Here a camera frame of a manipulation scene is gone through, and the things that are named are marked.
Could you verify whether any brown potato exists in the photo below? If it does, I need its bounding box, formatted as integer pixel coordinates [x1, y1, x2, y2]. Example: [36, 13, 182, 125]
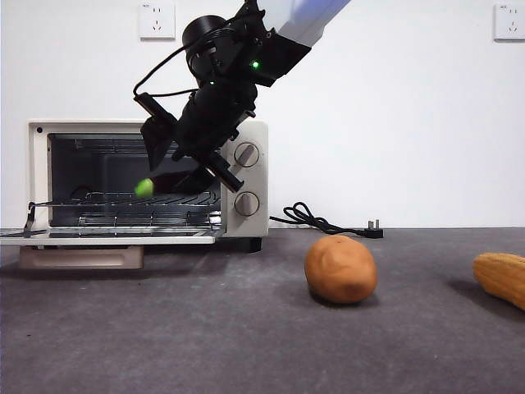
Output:
[304, 235, 378, 305]

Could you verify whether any oven door with beige handle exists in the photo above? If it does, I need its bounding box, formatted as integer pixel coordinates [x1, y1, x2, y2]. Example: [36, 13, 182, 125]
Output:
[0, 200, 226, 271]

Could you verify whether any metal wire oven rack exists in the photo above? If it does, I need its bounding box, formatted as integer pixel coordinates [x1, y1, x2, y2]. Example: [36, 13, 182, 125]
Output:
[48, 190, 223, 229]

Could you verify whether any purple eggplant with green stem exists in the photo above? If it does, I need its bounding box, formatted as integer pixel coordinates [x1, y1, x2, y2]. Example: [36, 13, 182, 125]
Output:
[134, 170, 206, 199]

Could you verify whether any black power cable with plug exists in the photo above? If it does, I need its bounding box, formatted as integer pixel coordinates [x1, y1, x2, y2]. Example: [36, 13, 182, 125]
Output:
[268, 201, 385, 240]

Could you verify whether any white toaster oven body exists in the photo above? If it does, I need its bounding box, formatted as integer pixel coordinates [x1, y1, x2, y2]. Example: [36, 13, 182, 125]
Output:
[26, 118, 270, 254]

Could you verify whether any black camera cable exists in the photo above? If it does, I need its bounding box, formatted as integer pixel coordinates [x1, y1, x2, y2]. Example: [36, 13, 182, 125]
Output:
[132, 44, 198, 102]

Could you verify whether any oven timer knob beige grip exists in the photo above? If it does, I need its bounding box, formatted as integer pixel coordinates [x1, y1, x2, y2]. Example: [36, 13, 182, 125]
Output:
[233, 191, 261, 218]

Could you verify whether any yellow corn cob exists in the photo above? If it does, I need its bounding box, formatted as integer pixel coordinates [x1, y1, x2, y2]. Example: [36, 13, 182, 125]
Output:
[472, 252, 525, 312]

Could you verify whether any oven temperature knob beige grip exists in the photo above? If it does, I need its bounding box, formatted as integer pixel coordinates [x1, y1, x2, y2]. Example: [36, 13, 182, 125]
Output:
[233, 142, 261, 168]

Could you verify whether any white wall socket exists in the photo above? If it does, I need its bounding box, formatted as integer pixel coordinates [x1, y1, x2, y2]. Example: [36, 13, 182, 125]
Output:
[138, 2, 176, 41]
[493, 2, 525, 42]

